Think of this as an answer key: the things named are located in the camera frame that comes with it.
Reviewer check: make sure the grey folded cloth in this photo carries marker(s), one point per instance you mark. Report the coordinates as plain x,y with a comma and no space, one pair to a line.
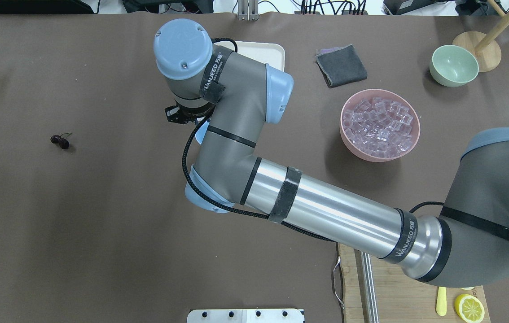
341,65

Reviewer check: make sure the aluminium frame post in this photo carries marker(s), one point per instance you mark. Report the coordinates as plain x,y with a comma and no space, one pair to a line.
248,10

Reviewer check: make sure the pink bowl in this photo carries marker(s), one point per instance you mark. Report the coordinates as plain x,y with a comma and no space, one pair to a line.
380,152

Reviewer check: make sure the clear ice cubes pile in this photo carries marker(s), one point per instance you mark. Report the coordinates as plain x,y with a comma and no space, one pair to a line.
378,128

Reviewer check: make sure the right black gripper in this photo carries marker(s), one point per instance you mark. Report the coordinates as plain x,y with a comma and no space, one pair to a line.
174,114

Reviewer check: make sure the dark cherries pair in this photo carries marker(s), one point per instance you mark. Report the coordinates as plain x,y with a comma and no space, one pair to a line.
61,140

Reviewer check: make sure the yellow lemon wedge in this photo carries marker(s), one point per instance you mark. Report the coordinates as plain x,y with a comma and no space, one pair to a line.
441,305

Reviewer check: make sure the mint green bowl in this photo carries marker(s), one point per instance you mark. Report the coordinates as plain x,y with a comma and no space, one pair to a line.
453,66

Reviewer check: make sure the cream plastic tray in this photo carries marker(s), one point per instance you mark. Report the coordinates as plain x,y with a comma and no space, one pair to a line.
266,53

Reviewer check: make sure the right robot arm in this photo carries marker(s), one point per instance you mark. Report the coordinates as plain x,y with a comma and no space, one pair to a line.
467,244

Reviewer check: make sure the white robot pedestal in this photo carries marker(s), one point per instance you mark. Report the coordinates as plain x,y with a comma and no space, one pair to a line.
257,315

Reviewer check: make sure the wooden cutting board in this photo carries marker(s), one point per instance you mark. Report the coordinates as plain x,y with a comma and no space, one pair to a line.
399,298

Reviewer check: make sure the lemon half slice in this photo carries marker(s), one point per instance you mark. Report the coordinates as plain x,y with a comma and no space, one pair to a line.
469,308

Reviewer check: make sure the light blue plastic cup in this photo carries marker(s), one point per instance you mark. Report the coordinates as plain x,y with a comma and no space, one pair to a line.
201,132

